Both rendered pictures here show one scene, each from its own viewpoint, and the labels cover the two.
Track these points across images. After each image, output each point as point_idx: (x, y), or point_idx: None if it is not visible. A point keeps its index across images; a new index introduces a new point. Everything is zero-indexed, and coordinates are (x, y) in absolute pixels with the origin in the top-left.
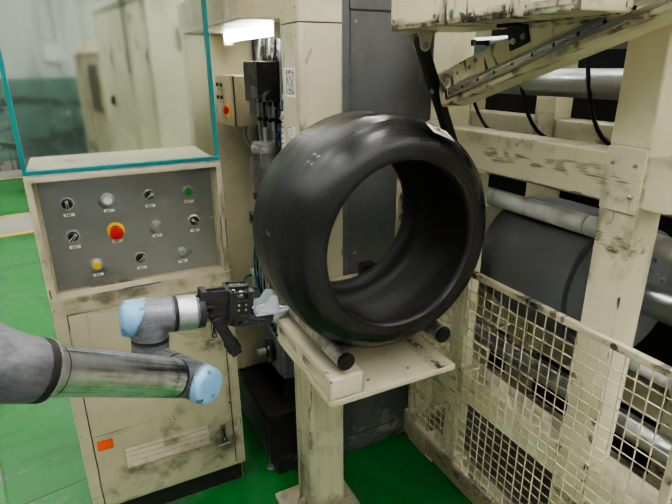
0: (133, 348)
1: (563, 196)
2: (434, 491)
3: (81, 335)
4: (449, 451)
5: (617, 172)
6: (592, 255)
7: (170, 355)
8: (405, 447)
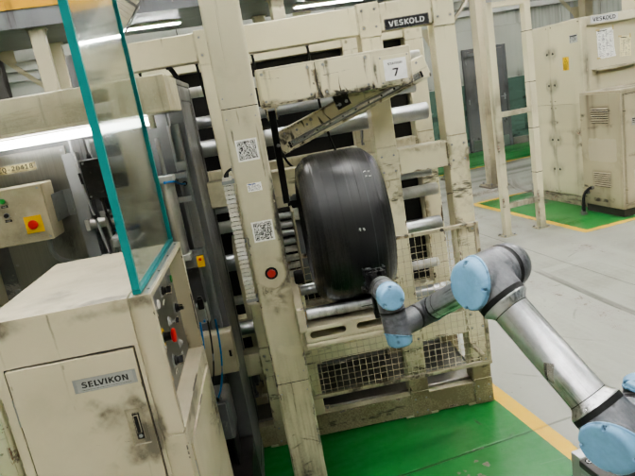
0: (401, 315)
1: None
2: (333, 444)
3: (199, 460)
4: (355, 383)
5: (386, 161)
6: None
7: (413, 306)
8: (281, 450)
